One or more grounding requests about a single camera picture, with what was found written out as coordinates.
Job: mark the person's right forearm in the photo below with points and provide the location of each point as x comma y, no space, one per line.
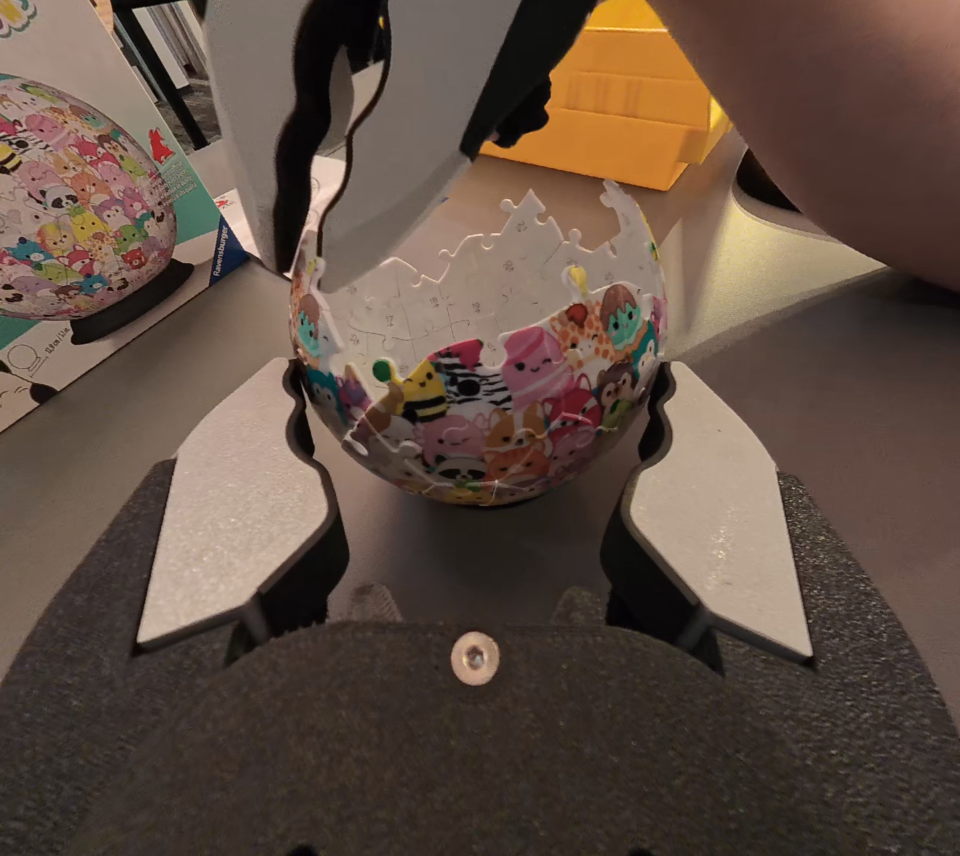
787,84

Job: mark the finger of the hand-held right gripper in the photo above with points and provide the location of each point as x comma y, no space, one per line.
255,46
435,84

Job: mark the colourful puzzle ball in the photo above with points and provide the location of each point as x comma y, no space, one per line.
465,316

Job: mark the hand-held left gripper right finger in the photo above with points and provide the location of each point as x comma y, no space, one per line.
720,519

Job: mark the puzzle ball cardboard box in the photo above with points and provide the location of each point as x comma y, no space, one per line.
75,196

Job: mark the yellow plastic bin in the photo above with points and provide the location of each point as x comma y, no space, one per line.
637,121

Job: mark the white instruction leaflet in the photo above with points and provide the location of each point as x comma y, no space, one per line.
229,215

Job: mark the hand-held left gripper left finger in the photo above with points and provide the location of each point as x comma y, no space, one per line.
232,511

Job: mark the black textured wrist rest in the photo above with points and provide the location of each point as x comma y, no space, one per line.
765,185

